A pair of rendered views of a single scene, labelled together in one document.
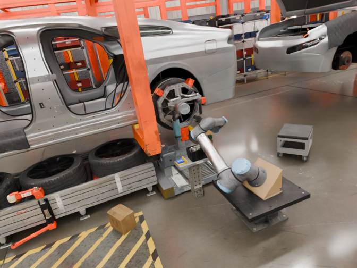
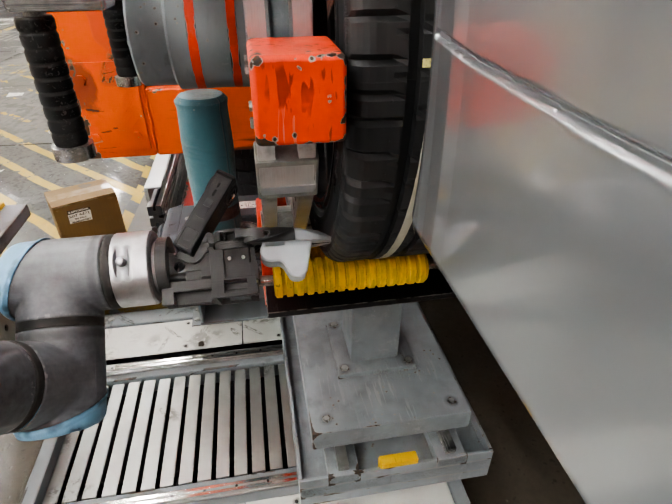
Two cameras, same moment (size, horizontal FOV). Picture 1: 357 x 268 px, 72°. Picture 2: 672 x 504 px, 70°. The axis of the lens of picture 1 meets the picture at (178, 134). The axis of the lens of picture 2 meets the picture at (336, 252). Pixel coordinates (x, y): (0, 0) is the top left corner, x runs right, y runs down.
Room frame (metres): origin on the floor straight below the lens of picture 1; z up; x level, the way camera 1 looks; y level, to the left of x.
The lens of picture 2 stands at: (3.19, -0.77, 0.95)
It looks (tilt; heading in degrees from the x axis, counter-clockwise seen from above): 33 degrees down; 99
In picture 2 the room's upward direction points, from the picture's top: straight up
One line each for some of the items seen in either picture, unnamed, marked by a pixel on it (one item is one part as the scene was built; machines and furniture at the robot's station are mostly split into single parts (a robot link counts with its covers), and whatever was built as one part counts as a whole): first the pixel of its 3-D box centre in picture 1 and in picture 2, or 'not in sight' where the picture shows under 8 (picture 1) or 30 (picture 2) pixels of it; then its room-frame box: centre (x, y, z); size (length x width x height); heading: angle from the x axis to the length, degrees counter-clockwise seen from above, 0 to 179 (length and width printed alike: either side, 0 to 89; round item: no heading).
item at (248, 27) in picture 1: (252, 45); not in sight; (8.52, -2.86, 0.97); 1.50 x 0.50 x 1.95; 107
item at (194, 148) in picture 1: (197, 151); not in sight; (2.33, -0.17, 0.51); 0.20 x 0.14 x 0.13; 108
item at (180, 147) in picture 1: (179, 140); (370, 311); (3.13, -0.01, 0.32); 0.40 x 0.30 x 0.28; 109
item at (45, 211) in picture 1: (44, 207); not in sight; (2.06, 1.40, 0.30); 0.09 x 0.05 x 0.50; 109
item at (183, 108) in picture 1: (181, 107); (215, 33); (2.91, -0.09, 0.85); 0.21 x 0.14 x 0.14; 19
